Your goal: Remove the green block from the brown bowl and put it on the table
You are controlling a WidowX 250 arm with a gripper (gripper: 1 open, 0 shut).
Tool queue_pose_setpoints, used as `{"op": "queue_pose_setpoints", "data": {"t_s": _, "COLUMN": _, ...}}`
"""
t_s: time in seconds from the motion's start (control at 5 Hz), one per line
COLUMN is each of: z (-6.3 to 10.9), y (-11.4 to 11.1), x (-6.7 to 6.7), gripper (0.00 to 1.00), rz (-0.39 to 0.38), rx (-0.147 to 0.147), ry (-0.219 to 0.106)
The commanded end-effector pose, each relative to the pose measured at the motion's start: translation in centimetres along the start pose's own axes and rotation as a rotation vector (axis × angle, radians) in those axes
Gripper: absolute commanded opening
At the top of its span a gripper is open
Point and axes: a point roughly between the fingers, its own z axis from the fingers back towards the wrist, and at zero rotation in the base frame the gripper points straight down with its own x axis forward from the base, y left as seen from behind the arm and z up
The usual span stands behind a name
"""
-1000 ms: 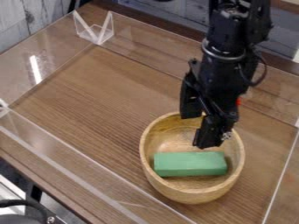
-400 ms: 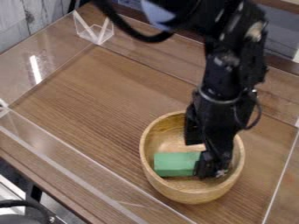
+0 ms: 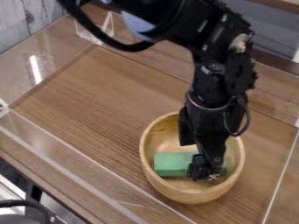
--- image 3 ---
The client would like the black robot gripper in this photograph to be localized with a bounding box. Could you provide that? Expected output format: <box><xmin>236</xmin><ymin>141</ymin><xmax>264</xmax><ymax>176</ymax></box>
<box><xmin>179</xmin><ymin>92</ymin><xmax>247</xmax><ymax>181</ymax></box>

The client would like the green rectangular block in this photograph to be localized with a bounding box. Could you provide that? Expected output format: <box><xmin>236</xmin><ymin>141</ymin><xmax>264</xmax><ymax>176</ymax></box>
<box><xmin>153</xmin><ymin>151</ymin><xmax>229</xmax><ymax>179</ymax></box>

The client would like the brown wooden bowl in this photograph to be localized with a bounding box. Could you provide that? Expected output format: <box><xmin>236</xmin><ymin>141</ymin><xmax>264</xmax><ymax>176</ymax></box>
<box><xmin>138</xmin><ymin>112</ymin><xmax>245</xmax><ymax>205</ymax></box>

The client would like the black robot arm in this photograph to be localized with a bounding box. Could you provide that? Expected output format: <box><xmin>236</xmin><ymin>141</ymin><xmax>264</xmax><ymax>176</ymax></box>
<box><xmin>57</xmin><ymin>0</ymin><xmax>257</xmax><ymax>180</ymax></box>

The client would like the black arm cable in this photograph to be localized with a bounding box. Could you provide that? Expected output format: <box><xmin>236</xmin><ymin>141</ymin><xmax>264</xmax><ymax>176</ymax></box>
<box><xmin>221</xmin><ymin>94</ymin><xmax>251</xmax><ymax>137</ymax></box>

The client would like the clear acrylic corner bracket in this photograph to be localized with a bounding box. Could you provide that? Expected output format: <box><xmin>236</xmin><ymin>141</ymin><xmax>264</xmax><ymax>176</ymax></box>
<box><xmin>73</xmin><ymin>11</ymin><xmax>114</xmax><ymax>46</ymax></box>

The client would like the black cable loop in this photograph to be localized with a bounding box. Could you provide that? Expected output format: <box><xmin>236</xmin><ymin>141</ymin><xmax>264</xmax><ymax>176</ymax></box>
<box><xmin>0</xmin><ymin>199</ymin><xmax>56</xmax><ymax>224</ymax></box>

